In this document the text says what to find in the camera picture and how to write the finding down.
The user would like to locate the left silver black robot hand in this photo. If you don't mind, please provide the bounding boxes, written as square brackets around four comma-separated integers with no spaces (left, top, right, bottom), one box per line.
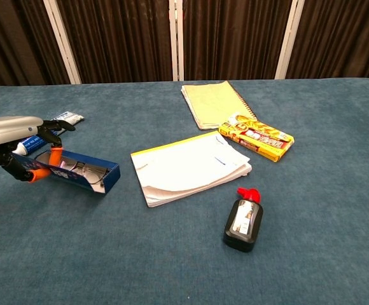
[0,116,76,184]

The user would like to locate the black eyeglasses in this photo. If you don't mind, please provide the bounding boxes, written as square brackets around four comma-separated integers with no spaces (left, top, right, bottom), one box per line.
[34,151,111,187]

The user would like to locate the blue white toothpaste tube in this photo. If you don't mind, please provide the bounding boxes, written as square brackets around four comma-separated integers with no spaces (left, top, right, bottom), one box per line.
[14,111,85,156]

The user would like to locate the dark brown pleated curtain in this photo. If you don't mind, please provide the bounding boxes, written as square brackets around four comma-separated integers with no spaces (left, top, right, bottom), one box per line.
[55,0,174,84]
[183,0,293,81]
[0,0,71,92]
[286,0,369,79]

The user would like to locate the white notepad yellow binding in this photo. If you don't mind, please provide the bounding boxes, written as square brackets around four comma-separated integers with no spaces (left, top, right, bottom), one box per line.
[130,130,253,208]

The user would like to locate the pale green spiral notebook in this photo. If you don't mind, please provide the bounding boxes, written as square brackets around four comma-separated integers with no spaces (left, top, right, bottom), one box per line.
[181,80,258,131]

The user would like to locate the yellow printed flat box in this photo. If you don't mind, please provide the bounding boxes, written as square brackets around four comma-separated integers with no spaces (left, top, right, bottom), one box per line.
[218,112,295,163]

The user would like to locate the black ink bottle red cap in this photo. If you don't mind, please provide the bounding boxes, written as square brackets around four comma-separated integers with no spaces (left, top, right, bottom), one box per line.
[223,187,264,254]

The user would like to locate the blue table cover cloth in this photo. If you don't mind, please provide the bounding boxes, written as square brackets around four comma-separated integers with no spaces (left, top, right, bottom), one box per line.
[0,78,369,305]

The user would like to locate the white divider frame post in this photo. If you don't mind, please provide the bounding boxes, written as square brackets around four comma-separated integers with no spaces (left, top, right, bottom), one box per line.
[43,0,83,85]
[274,0,305,80]
[168,0,185,82]

